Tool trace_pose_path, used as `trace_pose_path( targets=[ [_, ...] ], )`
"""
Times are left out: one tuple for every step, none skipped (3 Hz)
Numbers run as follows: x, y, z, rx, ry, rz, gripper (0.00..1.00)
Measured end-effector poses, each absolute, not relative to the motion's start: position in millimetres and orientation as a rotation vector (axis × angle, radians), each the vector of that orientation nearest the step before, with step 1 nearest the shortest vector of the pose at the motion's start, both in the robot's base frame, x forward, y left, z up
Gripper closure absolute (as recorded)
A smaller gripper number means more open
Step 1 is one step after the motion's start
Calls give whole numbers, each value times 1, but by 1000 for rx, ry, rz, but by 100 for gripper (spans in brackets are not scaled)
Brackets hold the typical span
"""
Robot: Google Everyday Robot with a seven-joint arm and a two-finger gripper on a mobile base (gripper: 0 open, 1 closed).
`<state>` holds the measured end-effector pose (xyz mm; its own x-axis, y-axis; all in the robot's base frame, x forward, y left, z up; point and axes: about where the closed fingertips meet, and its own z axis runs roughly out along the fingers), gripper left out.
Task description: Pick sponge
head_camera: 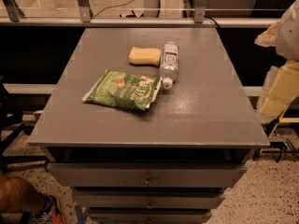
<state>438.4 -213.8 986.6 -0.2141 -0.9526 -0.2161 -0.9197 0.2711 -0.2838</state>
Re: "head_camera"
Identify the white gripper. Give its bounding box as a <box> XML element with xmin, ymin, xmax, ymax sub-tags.
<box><xmin>254</xmin><ymin>21</ymin><xmax>299</xmax><ymax>119</ymax></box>

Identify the yellow sponge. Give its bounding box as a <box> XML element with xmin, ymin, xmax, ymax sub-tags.
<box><xmin>128</xmin><ymin>47</ymin><xmax>162</xmax><ymax>66</ymax></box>

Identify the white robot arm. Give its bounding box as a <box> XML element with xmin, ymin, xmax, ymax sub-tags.
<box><xmin>254</xmin><ymin>0</ymin><xmax>299</xmax><ymax>119</ymax></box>

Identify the clear plastic water bottle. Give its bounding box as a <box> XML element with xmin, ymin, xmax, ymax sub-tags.
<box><xmin>159</xmin><ymin>42</ymin><xmax>178</xmax><ymax>90</ymax></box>

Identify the grey drawer cabinet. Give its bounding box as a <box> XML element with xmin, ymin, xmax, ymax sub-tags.
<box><xmin>27</xmin><ymin>27</ymin><xmax>270</xmax><ymax>224</ymax></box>

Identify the green chip bag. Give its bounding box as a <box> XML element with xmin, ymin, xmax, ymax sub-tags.
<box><xmin>82</xmin><ymin>70</ymin><xmax>162</xmax><ymax>111</ymax></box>

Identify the middle grey drawer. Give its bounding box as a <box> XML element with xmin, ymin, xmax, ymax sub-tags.
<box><xmin>73</xmin><ymin>189</ymin><xmax>225</xmax><ymax>209</ymax></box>

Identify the grey drawer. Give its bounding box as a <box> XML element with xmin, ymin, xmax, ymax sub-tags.
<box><xmin>73</xmin><ymin>189</ymin><xmax>225</xmax><ymax>209</ymax></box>
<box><xmin>89</xmin><ymin>209</ymin><xmax>211</xmax><ymax>224</ymax></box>
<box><xmin>48</xmin><ymin>163</ymin><xmax>247</xmax><ymax>188</ymax></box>

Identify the bottom grey drawer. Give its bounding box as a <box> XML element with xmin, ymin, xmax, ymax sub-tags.
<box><xmin>89</xmin><ymin>209</ymin><xmax>211</xmax><ymax>224</ymax></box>

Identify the top grey drawer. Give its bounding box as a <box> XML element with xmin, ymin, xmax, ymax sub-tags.
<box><xmin>48</xmin><ymin>163</ymin><xmax>247</xmax><ymax>188</ymax></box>

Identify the orange grey sneaker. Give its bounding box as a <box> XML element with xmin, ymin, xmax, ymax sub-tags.
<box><xmin>34</xmin><ymin>194</ymin><xmax>66</xmax><ymax>224</ymax></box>

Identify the person's bare leg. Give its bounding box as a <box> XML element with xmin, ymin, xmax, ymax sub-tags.
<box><xmin>0</xmin><ymin>172</ymin><xmax>47</xmax><ymax>213</ymax></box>

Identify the cable on floor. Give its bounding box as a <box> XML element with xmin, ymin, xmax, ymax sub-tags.
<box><xmin>93</xmin><ymin>0</ymin><xmax>146</xmax><ymax>19</ymax></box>

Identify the metal guard rail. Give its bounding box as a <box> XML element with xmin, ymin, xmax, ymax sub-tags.
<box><xmin>0</xmin><ymin>0</ymin><xmax>281</xmax><ymax>28</ymax></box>

